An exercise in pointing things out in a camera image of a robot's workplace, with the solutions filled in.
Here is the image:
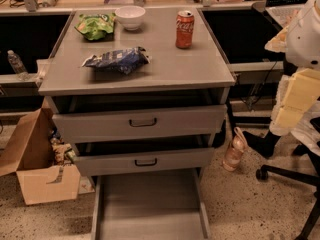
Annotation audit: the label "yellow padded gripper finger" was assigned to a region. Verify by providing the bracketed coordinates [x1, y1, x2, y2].
[282, 68, 320, 112]
[273, 107, 304, 128]

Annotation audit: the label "green chip bag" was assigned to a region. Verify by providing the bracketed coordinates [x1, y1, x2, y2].
[75, 13, 115, 41]

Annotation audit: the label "white bowl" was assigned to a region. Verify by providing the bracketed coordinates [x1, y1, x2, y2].
[115, 5, 146, 30]

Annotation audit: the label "blue chip bag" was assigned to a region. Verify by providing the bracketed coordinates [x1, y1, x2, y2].
[82, 46, 150, 75]

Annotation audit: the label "bottom grey drawer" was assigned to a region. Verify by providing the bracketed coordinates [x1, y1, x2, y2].
[91, 169, 211, 240]

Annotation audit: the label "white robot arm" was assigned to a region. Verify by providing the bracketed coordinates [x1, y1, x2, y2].
[274, 0, 320, 128]

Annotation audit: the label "orange soda can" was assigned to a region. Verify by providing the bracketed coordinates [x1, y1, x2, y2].
[176, 10, 194, 49]

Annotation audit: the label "pink water bottle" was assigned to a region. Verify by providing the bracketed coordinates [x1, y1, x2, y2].
[222, 127, 248, 172]

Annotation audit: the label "cardboard box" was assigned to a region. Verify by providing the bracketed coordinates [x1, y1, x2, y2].
[0, 103, 80, 205]

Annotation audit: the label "clear water bottle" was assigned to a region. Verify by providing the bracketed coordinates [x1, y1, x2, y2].
[7, 50, 29, 81]

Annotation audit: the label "snack packets in box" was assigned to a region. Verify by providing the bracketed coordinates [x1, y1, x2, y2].
[49, 131, 76, 166]

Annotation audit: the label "grey drawer cabinet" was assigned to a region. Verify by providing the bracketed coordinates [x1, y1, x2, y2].
[37, 5, 237, 178]

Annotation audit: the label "grey drawer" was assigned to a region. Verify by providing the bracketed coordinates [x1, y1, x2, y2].
[74, 148, 214, 176]
[53, 105, 226, 143]
[91, 169, 211, 240]

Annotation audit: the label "top grey drawer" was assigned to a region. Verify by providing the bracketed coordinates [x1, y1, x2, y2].
[53, 105, 226, 143]

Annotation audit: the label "person in black clothes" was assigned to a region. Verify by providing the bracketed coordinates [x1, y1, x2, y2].
[242, 60, 299, 160]

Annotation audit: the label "middle grey drawer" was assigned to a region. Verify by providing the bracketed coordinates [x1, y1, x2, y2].
[74, 148, 214, 176]

